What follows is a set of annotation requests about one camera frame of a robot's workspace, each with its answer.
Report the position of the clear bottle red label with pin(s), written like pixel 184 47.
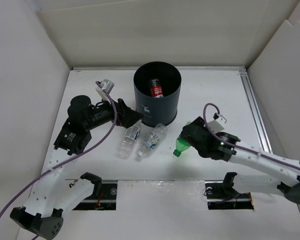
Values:
pixel 155 88

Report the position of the green plastic bottle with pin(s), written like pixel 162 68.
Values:
pixel 181 145

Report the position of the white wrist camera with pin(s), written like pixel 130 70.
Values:
pixel 104 88
pixel 218 123

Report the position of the clear bottle orange blue label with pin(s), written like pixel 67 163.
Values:
pixel 129 139

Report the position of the dark blue cylindrical bin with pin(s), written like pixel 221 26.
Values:
pixel 157 110

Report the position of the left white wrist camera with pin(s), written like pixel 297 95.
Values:
pixel 104 88

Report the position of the aluminium rail right side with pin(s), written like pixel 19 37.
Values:
pixel 256 114

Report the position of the clear bottle green blue label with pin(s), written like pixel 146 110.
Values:
pixel 151 142

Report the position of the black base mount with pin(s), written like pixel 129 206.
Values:
pixel 221 199
pixel 104 199

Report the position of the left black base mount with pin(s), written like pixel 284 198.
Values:
pixel 104 199

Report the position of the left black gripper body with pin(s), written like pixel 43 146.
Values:
pixel 103 114

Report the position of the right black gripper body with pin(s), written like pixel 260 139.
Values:
pixel 202 153

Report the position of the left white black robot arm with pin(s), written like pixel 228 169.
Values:
pixel 51 198

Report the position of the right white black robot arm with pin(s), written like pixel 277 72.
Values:
pixel 279 176

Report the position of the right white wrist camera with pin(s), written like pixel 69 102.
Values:
pixel 218 123

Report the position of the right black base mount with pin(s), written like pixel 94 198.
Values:
pixel 221 199

